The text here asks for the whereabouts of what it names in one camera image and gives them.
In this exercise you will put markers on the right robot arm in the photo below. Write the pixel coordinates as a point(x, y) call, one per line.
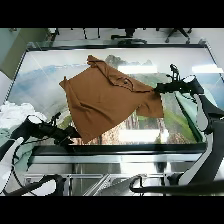
point(213, 156)

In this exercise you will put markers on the silver frame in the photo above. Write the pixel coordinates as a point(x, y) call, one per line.
point(100, 160)

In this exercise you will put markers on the pale green garment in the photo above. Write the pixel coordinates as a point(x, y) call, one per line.
point(25, 155)
point(187, 115)

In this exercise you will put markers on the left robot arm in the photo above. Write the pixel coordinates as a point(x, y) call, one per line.
point(31, 128)

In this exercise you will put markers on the white garment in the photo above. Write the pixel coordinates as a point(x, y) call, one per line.
point(15, 113)

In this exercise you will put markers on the brown T-shirt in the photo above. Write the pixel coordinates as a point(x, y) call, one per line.
point(103, 100)

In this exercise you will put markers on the black office chair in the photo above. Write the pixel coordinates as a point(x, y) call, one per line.
point(178, 33)
point(129, 36)

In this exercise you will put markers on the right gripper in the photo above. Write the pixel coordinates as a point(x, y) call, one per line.
point(165, 87)

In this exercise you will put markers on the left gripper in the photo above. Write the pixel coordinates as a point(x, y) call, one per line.
point(66, 134)

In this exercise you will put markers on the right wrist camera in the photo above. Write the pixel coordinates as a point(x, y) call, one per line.
point(174, 71)

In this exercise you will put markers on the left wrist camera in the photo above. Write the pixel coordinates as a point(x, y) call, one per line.
point(55, 119)

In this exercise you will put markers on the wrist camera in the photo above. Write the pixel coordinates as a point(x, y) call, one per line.
point(174, 71)
point(55, 119)

